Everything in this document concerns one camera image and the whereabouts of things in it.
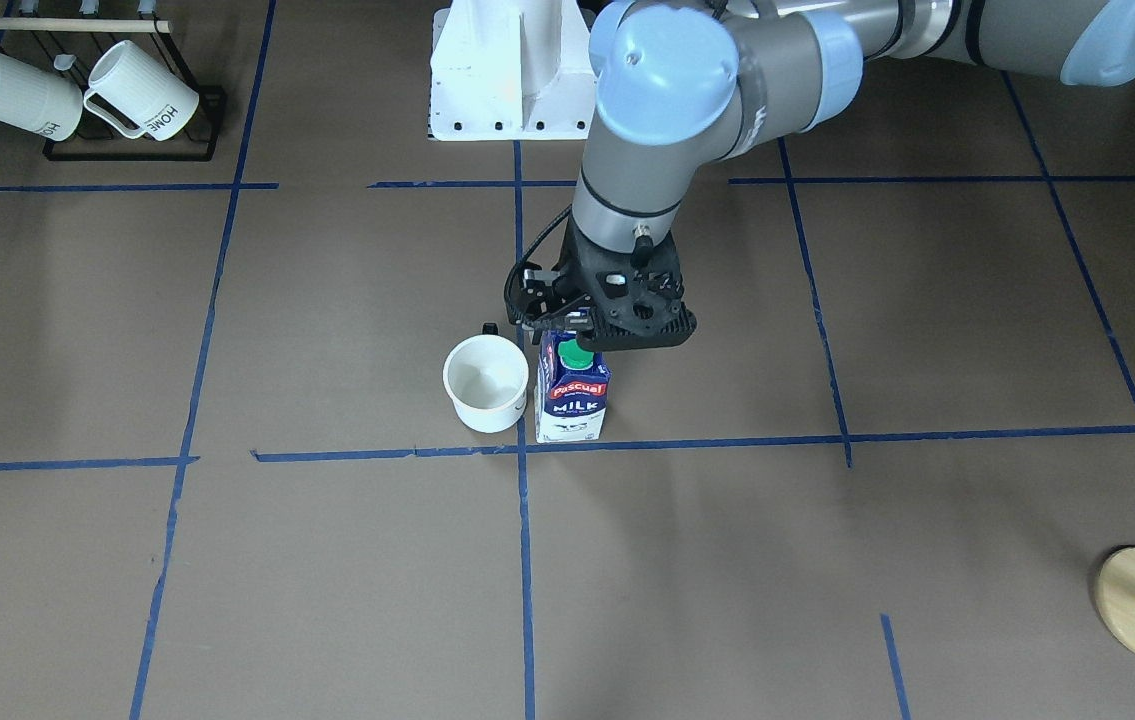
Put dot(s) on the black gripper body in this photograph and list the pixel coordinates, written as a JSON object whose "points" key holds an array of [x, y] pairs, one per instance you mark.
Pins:
{"points": [[570, 281]]}

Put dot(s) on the blue milk carton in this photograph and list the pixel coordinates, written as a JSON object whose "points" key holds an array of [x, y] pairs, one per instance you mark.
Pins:
{"points": [[571, 397]]}

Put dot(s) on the white smiley face mug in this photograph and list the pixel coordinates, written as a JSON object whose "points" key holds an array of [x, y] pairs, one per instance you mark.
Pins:
{"points": [[486, 377]]}

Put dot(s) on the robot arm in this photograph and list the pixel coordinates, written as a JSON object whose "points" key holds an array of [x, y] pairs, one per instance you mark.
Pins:
{"points": [[683, 84]]}

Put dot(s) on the white pillar with base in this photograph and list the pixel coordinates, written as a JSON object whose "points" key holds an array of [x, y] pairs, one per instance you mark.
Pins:
{"points": [[511, 70]]}

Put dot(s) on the white mug on rack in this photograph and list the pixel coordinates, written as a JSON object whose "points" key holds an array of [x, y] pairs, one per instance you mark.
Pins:
{"points": [[38, 101], [137, 96]]}

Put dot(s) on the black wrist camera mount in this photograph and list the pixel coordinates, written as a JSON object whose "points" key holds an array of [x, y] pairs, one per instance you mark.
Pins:
{"points": [[544, 300]]}

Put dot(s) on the black wire mug rack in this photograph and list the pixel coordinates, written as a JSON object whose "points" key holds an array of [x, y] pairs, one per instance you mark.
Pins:
{"points": [[71, 48]]}

